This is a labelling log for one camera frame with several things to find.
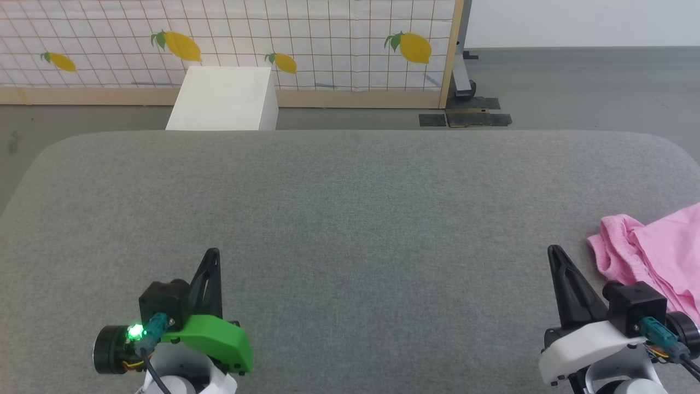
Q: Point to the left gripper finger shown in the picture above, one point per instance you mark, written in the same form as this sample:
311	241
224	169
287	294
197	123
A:
208	290

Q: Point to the long black floor tape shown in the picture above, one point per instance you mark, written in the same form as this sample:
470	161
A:
478	103

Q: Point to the pink cloth shorts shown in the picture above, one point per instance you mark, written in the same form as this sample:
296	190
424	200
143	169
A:
661	251

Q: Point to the black and brown floor tape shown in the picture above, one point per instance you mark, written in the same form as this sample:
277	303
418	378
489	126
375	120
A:
484	120

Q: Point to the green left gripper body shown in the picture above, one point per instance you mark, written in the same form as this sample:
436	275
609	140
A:
219	336

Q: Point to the grey fabric sofa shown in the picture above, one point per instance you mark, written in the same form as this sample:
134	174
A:
355	219

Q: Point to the black right gripper motor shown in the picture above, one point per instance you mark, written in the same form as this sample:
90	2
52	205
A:
686	328

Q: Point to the white box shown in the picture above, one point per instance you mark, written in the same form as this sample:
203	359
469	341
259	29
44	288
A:
221	101

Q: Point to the small black floor tape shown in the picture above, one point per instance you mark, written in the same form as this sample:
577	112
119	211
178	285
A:
432	120

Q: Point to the grey metal stand leg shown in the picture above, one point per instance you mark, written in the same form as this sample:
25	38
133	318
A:
461	71

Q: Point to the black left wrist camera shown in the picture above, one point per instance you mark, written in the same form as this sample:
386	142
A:
163	300

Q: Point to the white lemon print screen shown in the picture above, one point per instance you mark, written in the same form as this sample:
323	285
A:
328	33

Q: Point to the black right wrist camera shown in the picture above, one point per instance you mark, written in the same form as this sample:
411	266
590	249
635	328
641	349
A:
634	306

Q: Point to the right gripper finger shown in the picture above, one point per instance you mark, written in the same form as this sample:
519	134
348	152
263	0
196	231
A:
574	298

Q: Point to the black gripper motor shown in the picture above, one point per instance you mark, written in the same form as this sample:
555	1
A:
686	328
109	350

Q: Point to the black left gripper motor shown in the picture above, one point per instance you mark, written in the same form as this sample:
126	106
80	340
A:
109	350

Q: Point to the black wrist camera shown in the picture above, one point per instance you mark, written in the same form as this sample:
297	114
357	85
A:
163	300
634	306

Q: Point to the white paper label tag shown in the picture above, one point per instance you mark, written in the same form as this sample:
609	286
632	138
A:
223	384

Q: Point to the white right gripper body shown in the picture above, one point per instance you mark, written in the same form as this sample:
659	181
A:
579	350

